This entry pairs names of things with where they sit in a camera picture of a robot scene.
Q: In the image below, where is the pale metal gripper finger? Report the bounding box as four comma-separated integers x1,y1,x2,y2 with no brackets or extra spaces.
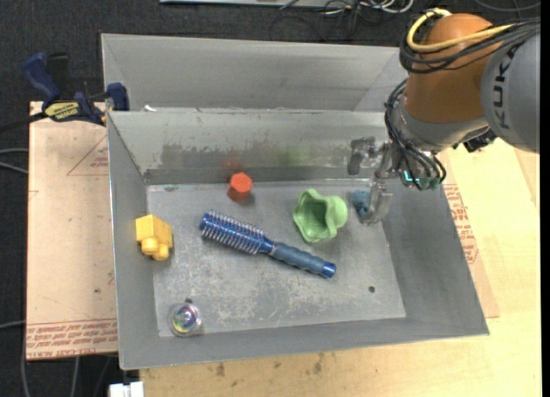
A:
359,180,394,226
347,136,380,176

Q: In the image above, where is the small blue lump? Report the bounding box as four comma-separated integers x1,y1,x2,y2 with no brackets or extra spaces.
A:
351,189,373,219

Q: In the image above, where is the green wavy-rimmed cup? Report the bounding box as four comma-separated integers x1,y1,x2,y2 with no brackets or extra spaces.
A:
292,188,350,245

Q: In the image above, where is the orange-red hexagonal block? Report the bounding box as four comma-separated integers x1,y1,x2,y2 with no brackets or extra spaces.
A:
226,172,254,204

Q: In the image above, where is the blue hairbrush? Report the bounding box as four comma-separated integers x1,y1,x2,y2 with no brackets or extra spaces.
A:
198,210,338,280

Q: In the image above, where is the grey metal bin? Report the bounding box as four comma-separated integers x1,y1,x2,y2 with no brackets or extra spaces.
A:
100,33,492,372

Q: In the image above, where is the yellow toy block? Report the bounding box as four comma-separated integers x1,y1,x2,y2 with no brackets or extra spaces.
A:
134,213,175,262

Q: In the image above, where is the clear iridescent ball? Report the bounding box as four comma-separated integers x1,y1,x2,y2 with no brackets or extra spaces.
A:
167,302,204,339

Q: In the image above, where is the brown cardboard board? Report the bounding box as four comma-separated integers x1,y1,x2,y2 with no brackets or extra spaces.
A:
25,100,502,363

